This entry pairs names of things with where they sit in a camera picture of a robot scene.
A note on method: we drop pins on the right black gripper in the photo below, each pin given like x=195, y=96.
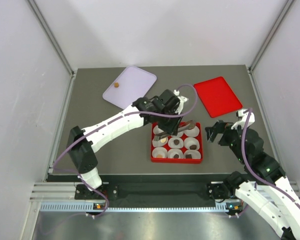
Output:
x=211, y=132

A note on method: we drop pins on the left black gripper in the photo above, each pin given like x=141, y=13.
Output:
x=173, y=127

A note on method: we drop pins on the cream white chocolate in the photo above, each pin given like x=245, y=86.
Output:
x=163, y=140

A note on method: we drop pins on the dark round chocolate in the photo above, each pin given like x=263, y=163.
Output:
x=176, y=142

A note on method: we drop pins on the metal tongs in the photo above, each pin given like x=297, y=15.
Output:
x=189, y=125

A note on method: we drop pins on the red box lid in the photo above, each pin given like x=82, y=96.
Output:
x=217, y=97

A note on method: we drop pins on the caramel round chocolate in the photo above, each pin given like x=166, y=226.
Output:
x=117, y=85

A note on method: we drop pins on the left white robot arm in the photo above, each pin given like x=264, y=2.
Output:
x=164, y=110

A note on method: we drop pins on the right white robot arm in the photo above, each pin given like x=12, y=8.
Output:
x=282, y=210

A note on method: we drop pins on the red chocolate box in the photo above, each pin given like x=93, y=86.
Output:
x=178, y=161

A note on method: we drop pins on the white paper cup top-middle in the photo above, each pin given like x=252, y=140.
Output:
x=180, y=134

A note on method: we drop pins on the white paper cup top-left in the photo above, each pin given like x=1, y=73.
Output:
x=157, y=130

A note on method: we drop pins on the white paper cup centre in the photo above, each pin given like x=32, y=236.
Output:
x=173, y=146

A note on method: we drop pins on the white paper cup top-right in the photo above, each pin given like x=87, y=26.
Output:
x=194, y=132

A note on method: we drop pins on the white paper cup middle-left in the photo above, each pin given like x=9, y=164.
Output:
x=156, y=142

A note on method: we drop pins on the white paper cup middle-right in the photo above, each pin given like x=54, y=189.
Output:
x=191, y=141

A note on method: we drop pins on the white paper cup bottom-middle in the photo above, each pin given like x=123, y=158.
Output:
x=173, y=151

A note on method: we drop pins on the white paper cup bottom-left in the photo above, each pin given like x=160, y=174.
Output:
x=159, y=151

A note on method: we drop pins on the white paper cup bottom-right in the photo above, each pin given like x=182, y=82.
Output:
x=196, y=155

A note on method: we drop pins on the lavender plastic tray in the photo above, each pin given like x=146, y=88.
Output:
x=134, y=83

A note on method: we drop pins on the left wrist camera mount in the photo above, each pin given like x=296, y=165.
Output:
x=182, y=101

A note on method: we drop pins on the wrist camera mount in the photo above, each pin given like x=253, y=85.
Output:
x=242, y=116
x=182, y=101

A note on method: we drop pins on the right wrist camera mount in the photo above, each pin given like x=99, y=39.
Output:
x=242, y=116

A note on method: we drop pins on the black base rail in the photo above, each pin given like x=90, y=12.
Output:
x=158, y=189

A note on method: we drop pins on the grey slotted cable duct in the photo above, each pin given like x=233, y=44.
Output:
x=92, y=207

